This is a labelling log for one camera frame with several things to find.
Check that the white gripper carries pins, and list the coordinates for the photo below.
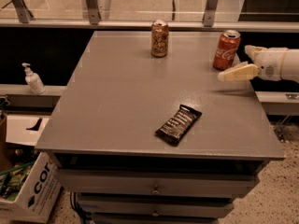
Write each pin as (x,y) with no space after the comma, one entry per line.
(270,63)

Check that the red coke can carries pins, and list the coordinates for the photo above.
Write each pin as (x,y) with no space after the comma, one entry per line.
(226,50)

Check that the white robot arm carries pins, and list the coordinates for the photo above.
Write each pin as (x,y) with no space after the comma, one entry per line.
(290,66)

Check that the orange patterned soda can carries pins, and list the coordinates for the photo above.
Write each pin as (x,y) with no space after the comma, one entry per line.
(159,38)

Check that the black snack bar wrapper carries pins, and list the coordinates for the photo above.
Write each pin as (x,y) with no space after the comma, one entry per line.
(176,127)

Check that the grey drawer cabinet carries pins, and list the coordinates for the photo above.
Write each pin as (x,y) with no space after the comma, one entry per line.
(101,134)

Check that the white pump soap bottle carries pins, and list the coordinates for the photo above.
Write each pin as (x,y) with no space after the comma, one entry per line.
(33,80)

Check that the white tissue box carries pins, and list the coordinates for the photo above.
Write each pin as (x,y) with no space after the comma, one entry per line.
(25,130)

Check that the white cardboard box with logo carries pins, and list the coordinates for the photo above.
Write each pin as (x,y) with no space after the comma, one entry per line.
(37,196)

